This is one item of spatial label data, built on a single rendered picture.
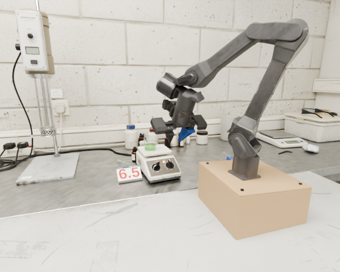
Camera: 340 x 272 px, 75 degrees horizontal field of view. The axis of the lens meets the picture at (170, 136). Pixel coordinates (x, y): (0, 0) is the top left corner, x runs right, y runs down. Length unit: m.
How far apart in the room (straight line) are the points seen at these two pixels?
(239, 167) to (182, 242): 0.24
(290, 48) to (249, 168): 0.29
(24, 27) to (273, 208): 0.96
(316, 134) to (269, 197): 1.05
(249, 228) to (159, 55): 1.07
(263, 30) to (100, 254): 0.62
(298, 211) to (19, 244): 0.68
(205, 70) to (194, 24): 0.88
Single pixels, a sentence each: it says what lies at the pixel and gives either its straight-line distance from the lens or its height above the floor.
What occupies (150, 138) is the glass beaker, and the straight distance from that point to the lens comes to 0.89.
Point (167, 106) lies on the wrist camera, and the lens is 0.74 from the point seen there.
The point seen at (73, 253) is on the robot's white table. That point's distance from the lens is 0.59.
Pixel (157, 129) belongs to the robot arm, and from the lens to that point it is 0.68.
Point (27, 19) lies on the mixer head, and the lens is 1.00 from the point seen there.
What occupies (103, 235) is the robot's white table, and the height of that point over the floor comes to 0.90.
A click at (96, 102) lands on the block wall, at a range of 1.34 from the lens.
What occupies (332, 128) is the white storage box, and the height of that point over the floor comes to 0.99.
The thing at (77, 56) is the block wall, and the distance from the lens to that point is 1.34.
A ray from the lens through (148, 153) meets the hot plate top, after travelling 0.88.
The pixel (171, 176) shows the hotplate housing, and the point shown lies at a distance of 0.85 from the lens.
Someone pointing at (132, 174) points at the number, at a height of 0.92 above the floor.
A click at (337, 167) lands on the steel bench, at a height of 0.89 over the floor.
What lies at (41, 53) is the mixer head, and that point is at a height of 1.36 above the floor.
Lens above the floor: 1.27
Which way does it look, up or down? 14 degrees down
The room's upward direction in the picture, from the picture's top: straight up
